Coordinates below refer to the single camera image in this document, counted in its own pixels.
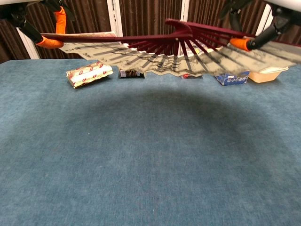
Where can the right robot hand, orange thumb tip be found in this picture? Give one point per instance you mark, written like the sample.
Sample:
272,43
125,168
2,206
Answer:
265,37

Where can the left robot hand, orange fingertips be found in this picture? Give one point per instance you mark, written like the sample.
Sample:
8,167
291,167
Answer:
30,30

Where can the red ribbed paper folding fan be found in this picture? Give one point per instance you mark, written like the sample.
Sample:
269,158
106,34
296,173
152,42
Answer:
164,63

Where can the cream plastic tray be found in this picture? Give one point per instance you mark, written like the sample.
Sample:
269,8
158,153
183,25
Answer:
263,76

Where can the blue yellow cardboard box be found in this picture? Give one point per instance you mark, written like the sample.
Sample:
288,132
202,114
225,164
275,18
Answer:
232,80

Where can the gold red snack packet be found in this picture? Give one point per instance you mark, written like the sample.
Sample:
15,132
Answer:
89,75

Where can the clear plastic box red items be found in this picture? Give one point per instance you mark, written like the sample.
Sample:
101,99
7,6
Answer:
188,76

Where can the small black printed box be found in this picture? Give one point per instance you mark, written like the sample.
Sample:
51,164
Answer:
129,74

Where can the blue felt table cover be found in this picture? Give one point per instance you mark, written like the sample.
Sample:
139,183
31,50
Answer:
117,153

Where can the white frame post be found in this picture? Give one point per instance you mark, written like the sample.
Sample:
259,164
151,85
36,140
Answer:
30,49
115,16
262,21
185,11

